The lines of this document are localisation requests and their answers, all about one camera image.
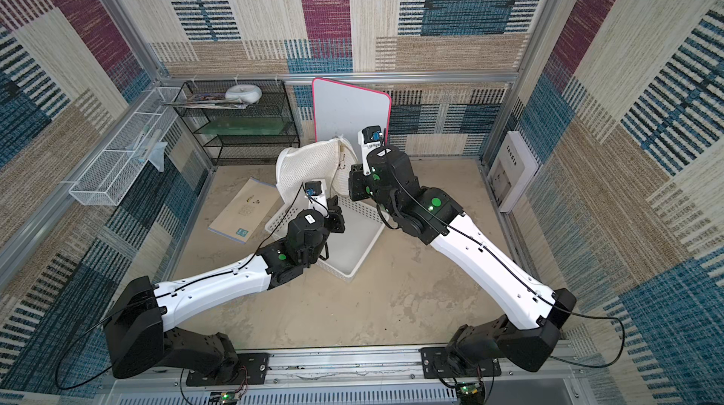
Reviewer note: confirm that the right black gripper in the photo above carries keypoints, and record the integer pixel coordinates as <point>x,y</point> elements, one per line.
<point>357,186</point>

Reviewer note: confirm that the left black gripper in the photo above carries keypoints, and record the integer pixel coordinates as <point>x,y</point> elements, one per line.
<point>334,218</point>

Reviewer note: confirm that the white mesh laundry bag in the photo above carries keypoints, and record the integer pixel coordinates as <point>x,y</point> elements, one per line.
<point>330,161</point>

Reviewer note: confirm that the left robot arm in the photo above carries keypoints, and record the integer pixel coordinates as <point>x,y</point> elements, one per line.
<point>143,328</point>

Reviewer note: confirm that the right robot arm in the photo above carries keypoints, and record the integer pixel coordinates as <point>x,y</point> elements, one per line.
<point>533,313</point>

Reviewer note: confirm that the white perforated plastic basket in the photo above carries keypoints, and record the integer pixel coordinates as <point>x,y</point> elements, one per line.
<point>345,241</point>

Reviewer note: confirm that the pink framed whiteboard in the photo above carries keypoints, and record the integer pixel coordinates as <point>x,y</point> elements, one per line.
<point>343,110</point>

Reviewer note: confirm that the green board in shelf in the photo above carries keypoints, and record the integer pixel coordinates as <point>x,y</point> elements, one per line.
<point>245,127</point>

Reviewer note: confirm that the black mesh shelf rack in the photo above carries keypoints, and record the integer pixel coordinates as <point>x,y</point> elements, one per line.
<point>223,150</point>

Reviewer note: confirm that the white round object on shelf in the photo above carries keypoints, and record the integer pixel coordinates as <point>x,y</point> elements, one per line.
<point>243,94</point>

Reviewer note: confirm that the magazines on shelf top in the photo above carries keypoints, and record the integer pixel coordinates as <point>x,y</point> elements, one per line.
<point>211,102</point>

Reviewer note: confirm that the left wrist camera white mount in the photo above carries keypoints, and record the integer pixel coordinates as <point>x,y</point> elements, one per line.
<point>316,196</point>

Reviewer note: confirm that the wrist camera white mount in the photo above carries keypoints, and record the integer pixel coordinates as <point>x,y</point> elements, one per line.
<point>371,141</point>
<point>316,196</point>

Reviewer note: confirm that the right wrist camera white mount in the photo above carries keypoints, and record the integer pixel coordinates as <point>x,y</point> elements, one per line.
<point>371,141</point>

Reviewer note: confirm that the white Inedia wall calendar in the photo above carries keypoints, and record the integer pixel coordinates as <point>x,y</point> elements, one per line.
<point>512,171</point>

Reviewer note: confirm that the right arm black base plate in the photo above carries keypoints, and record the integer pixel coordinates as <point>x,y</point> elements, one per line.
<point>438,363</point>

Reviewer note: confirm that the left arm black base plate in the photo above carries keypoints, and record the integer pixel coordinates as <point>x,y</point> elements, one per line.
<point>246,368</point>

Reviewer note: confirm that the white wire wall basket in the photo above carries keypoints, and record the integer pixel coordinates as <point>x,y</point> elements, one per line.
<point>136,143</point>

